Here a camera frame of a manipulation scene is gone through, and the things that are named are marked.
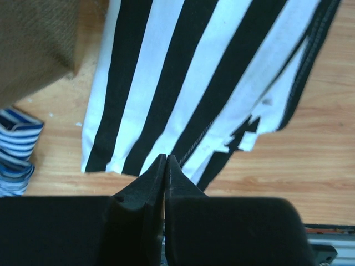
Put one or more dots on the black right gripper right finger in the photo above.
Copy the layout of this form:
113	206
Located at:
203	230

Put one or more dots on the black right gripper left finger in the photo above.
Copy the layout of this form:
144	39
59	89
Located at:
134	224

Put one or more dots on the black white striped cloth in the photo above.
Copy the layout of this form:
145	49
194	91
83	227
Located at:
199	80

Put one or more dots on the blue white striped cloth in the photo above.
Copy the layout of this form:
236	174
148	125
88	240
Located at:
19	135

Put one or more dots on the printed canvas tote bag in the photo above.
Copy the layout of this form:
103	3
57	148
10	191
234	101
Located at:
37	45

